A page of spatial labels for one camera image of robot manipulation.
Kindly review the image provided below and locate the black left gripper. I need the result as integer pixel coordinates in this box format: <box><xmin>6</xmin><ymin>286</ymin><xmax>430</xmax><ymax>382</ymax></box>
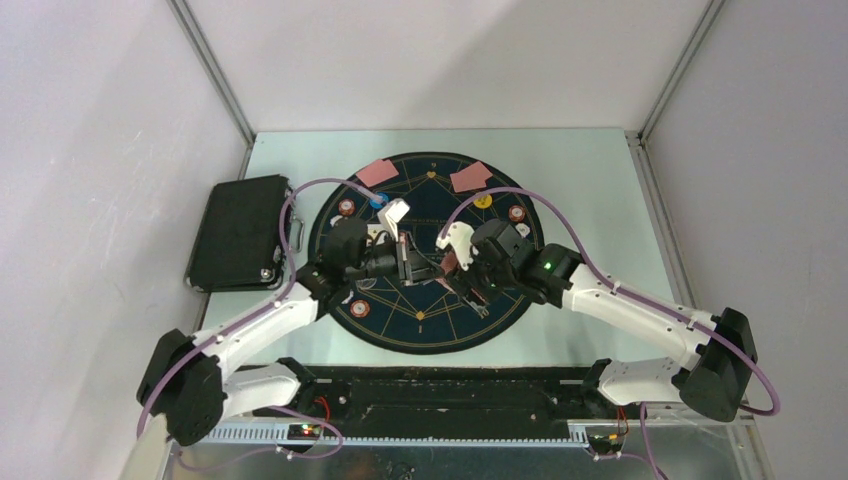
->
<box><xmin>344</xmin><ymin>230</ymin><xmax>443</xmax><ymax>287</ymax></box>

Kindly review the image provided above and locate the face-up playing card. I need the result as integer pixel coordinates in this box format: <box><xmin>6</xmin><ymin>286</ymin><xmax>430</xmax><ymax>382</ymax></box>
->
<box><xmin>367</xmin><ymin>224</ymin><xmax>385</xmax><ymax>239</ymax></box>

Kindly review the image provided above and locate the white dealer button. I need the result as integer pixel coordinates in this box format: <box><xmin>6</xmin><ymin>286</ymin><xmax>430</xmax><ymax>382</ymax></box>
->
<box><xmin>515</xmin><ymin>223</ymin><xmax>531</xmax><ymax>238</ymax></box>

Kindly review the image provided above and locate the red poker chip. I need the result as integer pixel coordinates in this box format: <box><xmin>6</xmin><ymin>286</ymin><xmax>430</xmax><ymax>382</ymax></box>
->
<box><xmin>350</xmin><ymin>300</ymin><xmax>371</xmax><ymax>319</ymax></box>
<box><xmin>508</xmin><ymin>205</ymin><xmax>527</xmax><ymax>223</ymax></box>
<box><xmin>338</xmin><ymin>199</ymin><xmax>356</xmax><ymax>217</ymax></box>

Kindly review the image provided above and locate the red playing card deck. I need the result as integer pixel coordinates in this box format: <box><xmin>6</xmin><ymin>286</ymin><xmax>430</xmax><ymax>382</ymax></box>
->
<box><xmin>440</xmin><ymin>252</ymin><xmax>458</xmax><ymax>276</ymax></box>

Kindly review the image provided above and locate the blue small blind button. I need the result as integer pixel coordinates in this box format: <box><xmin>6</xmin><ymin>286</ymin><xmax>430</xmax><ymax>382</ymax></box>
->
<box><xmin>369</xmin><ymin>192</ymin><xmax>391</xmax><ymax>210</ymax></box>

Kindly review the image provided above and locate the yellow big blind button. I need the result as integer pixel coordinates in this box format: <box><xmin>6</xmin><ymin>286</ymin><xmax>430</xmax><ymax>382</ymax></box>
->
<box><xmin>472</xmin><ymin>194</ymin><xmax>493</xmax><ymax>210</ymax></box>

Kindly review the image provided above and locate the single red playing card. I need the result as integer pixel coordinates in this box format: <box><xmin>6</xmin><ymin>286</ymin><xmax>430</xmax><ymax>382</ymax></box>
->
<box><xmin>355</xmin><ymin>159</ymin><xmax>399</xmax><ymax>187</ymax></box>

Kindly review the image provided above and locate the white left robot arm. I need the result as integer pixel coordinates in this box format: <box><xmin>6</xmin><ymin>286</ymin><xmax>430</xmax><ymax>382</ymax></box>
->
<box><xmin>136</xmin><ymin>220</ymin><xmax>441</xmax><ymax>446</ymax></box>

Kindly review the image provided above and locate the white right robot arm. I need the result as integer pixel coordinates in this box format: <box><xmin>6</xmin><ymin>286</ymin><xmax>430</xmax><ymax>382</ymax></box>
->
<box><xmin>436</xmin><ymin>220</ymin><xmax>757</xmax><ymax>422</ymax></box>

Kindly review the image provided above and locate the round dark poker mat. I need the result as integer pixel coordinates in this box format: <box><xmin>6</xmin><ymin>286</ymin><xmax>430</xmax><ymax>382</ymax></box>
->
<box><xmin>330</xmin><ymin>152</ymin><xmax>545</xmax><ymax>355</ymax></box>

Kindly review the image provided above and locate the black carrying case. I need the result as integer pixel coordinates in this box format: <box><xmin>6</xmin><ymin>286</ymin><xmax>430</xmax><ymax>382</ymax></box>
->
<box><xmin>185</xmin><ymin>174</ymin><xmax>292</xmax><ymax>293</ymax></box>

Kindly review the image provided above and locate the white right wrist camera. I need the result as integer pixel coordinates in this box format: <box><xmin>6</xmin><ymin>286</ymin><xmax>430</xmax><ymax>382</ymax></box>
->
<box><xmin>435</xmin><ymin>222</ymin><xmax>474</xmax><ymax>271</ymax></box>

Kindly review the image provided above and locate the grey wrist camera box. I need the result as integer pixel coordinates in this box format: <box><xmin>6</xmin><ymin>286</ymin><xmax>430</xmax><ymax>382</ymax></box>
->
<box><xmin>377</xmin><ymin>198</ymin><xmax>410</xmax><ymax>241</ymax></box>

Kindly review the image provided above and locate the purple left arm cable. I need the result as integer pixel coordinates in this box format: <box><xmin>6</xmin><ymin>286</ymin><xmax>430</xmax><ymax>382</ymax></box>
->
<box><xmin>135</xmin><ymin>178</ymin><xmax>389</xmax><ymax>473</ymax></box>

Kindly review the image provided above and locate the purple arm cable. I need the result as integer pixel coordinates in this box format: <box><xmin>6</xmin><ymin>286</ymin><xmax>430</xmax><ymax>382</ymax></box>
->
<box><xmin>135</xmin><ymin>178</ymin><xmax>389</xmax><ymax>473</ymax></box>
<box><xmin>437</xmin><ymin>186</ymin><xmax>782</xmax><ymax>480</ymax></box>

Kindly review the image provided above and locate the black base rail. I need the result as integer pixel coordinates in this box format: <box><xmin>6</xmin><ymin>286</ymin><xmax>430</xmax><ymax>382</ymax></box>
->
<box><xmin>182</xmin><ymin>362</ymin><xmax>720</xmax><ymax>440</ymax></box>

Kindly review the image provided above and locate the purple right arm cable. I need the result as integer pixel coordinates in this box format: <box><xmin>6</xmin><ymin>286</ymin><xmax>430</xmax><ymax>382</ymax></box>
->
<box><xmin>437</xmin><ymin>186</ymin><xmax>782</xmax><ymax>480</ymax></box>

